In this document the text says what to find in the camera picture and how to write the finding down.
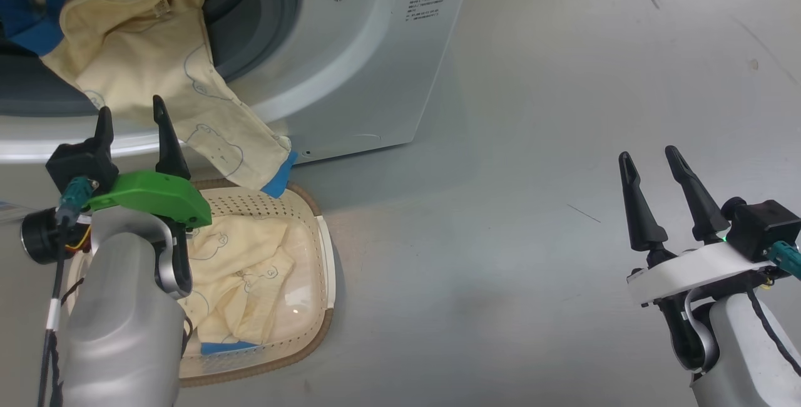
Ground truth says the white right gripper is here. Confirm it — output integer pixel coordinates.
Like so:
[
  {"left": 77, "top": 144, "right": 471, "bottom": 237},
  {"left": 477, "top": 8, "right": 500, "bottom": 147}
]
[{"left": 618, "top": 145, "right": 783, "bottom": 306}]

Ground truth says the small printed text sticker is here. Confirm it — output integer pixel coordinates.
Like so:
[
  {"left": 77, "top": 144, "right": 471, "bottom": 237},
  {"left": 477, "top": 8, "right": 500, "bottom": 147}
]
[{"left": 407, "top": 0, "right": 442, "bottom": 24}]

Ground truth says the right cable with teal connector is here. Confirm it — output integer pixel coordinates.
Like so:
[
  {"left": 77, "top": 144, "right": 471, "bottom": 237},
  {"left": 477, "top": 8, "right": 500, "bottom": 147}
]
[{"left": 768, "top": 241, "right": 801, "bottom": 281}]

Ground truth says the grey rubber door gasket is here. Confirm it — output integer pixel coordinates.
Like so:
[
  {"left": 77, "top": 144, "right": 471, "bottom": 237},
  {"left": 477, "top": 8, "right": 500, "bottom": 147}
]
[{"left": 0, "top": 0, "right": 302, "bottom": 118}]

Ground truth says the white front-load washing machine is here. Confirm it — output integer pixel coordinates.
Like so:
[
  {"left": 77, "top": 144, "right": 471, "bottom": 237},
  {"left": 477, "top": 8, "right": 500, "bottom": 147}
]
[{"left": 0, "top": 0, "right": 479, "bottom": 167}]

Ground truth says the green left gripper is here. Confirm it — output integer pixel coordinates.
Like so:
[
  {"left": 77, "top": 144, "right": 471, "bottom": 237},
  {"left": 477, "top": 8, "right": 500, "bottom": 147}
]
[{"left": 88, "top": 95, "right": 212, "bottom": 229}]

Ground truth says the cable with teal connector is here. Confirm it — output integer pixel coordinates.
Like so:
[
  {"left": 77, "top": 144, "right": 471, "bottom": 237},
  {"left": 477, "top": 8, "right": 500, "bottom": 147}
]
[
  {"left": 768, "top": 241, "right": 801, "bottom": 281},
  {"left": 36, "top": 177, "right": 99, "bottom": 407}
]

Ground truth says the cream perforated laundry basket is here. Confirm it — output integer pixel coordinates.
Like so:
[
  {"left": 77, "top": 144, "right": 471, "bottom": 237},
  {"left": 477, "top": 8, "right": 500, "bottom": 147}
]
[{"left": 63, "top": 178, "right": 337, "bottom": 388}]

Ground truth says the left cable with teal connector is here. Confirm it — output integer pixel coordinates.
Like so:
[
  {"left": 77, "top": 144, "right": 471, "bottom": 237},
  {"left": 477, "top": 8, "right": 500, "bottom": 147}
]
[{"left": 36, "top": 177, "right": 99, "bottom": 407}]

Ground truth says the cream garment with blue collar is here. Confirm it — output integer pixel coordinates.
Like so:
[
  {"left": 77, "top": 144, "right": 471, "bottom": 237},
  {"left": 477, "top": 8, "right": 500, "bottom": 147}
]
[{"left": 0, "top": 0, "right": 298, "bottom": 199}]

